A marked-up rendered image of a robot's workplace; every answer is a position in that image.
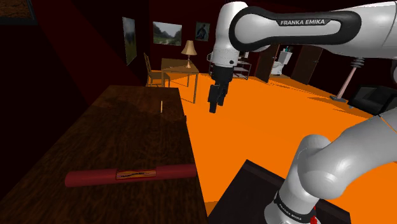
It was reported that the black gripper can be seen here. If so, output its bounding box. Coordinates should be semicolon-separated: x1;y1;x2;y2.
207;65;234;115

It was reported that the metal shelf rack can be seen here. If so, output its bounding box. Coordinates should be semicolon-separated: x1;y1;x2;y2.
207;52;252;81

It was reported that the light wooden table with lamp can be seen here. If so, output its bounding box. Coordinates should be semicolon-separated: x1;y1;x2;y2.
160;39;200;105

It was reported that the dark brown door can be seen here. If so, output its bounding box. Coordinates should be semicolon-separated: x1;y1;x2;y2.
290;45;324;86
254;44;281;84

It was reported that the wooden chair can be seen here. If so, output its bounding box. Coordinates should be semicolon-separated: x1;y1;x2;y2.
143;52;171;88

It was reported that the white toilet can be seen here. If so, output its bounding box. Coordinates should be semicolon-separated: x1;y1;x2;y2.
270;46;293;76

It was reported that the dark robot stand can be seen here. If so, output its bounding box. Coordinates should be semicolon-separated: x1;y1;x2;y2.
207;158;353;224

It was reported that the dark wooden table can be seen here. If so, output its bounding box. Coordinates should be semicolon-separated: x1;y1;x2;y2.
0;84;209;224

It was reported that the pink floor lamp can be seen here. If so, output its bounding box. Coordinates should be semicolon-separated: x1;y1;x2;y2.
329;57;366;104

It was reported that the red roll with patterned label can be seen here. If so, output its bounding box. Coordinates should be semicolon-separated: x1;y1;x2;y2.
64;163;198;188

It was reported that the black armchair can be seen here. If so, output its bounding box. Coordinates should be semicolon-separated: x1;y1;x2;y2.
347;85;397;116

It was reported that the small figure wall picture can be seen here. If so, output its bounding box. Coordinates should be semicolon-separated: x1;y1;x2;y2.
195;21;211;43

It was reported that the wide mountain wall picture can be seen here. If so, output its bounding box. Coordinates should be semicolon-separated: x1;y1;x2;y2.
152;21;183;47

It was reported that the tall landscape wall picture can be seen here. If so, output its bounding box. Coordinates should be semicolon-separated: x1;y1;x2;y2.
122;17;138;67

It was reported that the dark framed wall picture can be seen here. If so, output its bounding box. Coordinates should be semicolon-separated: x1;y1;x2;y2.
0;0;38;26

